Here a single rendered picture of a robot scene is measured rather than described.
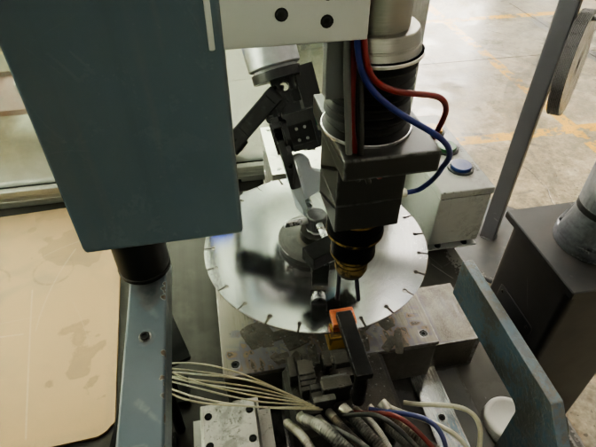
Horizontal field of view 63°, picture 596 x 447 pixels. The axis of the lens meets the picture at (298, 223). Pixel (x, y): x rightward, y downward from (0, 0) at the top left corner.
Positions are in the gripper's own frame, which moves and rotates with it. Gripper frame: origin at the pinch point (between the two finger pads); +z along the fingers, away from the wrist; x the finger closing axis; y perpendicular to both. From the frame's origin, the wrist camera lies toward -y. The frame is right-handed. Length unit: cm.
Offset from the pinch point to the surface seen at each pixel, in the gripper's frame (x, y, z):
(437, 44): 314, 143, -31
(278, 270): -6.0, -5.5, 6.4
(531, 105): 94, 88, 7
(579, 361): 28, 54, 59
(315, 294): -10.2, -1.4, 9.8
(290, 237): -1.7, -2.5, 3.3
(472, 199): 17.3, 32.4, 11.0
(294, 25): -44.1, 1.4, -18.3
